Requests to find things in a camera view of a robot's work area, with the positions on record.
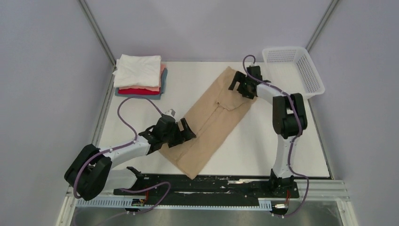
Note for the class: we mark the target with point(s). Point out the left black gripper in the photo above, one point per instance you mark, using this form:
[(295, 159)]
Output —
[(187, 134)]

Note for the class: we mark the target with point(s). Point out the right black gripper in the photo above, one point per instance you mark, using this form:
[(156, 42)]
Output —
[(242, 78)]

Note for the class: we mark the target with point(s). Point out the beige t shirt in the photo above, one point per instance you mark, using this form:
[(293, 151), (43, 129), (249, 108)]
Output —
[(212, 118)]

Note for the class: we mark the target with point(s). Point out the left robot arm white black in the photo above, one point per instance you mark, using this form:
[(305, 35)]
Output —
[(93, 171)]

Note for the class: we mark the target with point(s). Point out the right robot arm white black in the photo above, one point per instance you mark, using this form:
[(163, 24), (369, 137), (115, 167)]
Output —
[(289, 121)]

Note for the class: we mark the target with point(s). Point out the white plastic basket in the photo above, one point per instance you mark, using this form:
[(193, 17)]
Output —
[(292, 70)]

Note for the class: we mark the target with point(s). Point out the blue grey folded t shirt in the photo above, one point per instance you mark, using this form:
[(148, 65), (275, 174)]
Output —
[(151, 97)]

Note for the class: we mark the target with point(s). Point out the pink folded t shirt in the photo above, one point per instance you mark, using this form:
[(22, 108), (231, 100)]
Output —
[(162, 68)]

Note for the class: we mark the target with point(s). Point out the red folded t shirt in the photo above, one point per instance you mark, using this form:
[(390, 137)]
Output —
[(143, 92)]

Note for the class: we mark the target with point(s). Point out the white folded t shirt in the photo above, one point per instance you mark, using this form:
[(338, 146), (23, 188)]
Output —
[(137, 71)]

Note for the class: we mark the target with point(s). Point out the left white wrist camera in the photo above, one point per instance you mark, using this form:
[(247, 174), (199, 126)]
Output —
[(170, 112)]

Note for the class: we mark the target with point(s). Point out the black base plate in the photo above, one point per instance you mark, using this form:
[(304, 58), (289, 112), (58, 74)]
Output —
[(162, 194)]

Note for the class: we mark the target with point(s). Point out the white slotted cable duct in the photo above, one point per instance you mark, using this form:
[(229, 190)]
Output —
[(131, 203)]

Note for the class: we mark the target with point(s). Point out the left side aluminium rail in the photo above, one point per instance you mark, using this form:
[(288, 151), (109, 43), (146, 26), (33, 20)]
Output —
[(103, 110)]

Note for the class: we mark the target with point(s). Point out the right corner aluminium post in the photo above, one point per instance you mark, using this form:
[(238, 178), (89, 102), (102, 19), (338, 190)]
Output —
[(322, 23)]

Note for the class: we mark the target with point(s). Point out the corner aluminium post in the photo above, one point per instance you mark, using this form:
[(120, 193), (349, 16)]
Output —
[(322, 23), (97, 31)]

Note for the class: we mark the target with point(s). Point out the aluminium frame rail front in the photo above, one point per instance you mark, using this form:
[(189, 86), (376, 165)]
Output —
[(316, 189)]

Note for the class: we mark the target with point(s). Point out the left corner aluminium post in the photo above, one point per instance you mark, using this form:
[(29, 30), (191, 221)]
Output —
[(97, 31)]

